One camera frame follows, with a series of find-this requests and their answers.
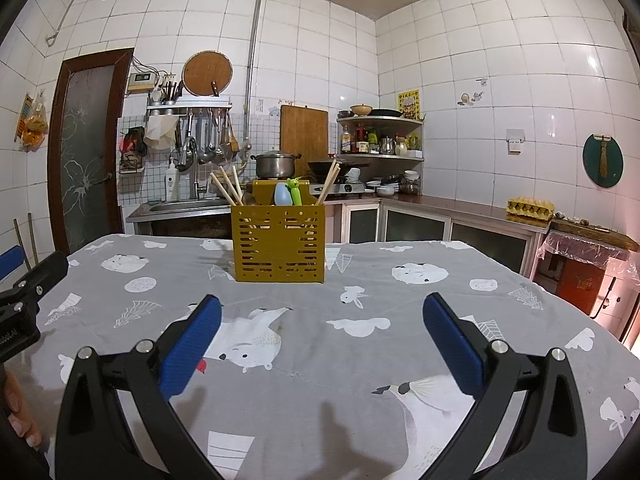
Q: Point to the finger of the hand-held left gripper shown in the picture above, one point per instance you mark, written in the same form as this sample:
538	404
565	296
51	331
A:
10	262
42	272

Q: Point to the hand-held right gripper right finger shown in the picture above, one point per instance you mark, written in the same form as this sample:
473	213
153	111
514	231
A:
452	345

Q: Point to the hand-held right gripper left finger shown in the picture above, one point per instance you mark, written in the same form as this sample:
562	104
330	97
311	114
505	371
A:
192	345

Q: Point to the yellow slotted utensil holder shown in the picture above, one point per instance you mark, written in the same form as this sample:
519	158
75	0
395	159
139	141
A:
277	255

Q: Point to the wooden chopstick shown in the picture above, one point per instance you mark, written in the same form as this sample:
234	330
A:
220	189
231	194
333	182
327	182
237	185

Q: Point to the grey blue spatula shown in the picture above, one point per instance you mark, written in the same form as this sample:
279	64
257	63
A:
282	195

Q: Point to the person's left hand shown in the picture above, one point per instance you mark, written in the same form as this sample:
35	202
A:
17	410

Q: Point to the grey animal print tablecloth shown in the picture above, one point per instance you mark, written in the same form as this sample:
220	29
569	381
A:
310	360

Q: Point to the brown frosted glass door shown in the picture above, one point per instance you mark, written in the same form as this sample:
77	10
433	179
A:
85	160

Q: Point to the kitchen counter cabinets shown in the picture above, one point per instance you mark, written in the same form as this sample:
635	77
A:
425	225

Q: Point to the hanging yellow plastic bag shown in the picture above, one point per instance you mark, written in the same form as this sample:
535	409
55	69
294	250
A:
35	127

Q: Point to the steel sink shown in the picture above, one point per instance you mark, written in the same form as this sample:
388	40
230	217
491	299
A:
175	207

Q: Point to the plastic covered stand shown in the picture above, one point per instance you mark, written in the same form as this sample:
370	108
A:
580	270

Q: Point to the yellow egg carton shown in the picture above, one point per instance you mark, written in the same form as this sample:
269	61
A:
530	209

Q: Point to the white soap bottle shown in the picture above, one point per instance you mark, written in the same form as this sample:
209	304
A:
172	182

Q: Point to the glass jar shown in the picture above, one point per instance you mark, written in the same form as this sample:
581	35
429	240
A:
411	182

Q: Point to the chrome faucet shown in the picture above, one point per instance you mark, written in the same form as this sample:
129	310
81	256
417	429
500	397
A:
192	170

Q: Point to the hanging cream cloth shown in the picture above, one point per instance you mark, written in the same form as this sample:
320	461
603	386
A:
159	134

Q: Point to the steel cooking pot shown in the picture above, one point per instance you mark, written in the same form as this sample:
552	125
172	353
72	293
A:
274	165

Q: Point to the gas stove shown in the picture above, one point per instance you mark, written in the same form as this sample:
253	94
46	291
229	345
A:
330	187

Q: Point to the steel corner shelf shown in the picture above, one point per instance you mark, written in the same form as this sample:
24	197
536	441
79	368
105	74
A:
380	156

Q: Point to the black wok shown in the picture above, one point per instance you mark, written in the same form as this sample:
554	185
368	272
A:
332	166

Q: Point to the green round board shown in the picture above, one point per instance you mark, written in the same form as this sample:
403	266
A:
602	162

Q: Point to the rectangular wooden cutting board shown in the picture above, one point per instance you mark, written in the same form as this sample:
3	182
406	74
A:
304	132

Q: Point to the round wooden board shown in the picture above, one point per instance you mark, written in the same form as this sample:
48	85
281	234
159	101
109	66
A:
207	72

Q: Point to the white wall control box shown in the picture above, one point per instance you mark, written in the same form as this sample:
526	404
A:
141	83

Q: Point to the steel wall utensil rack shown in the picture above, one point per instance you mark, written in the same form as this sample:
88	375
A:
190	105

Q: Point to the yellow wall poster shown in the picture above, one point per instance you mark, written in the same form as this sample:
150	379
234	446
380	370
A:
409	105

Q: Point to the grey wall pipe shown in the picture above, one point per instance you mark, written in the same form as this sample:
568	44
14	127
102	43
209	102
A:
252	60

